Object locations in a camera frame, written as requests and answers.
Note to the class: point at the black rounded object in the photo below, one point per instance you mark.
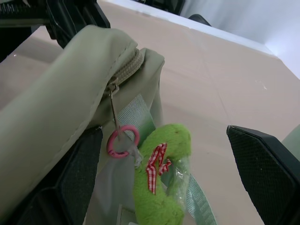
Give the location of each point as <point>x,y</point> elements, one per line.
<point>200,20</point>

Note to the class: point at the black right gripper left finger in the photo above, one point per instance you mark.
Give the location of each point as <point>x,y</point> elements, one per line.
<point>70,187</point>

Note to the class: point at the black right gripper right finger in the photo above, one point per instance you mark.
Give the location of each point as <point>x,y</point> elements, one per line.
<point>264,178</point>

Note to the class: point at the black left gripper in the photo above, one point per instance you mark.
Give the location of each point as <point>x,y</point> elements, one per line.
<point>16,11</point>

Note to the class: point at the pale green zip pouch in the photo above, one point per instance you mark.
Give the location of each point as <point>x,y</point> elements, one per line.
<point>54,98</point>

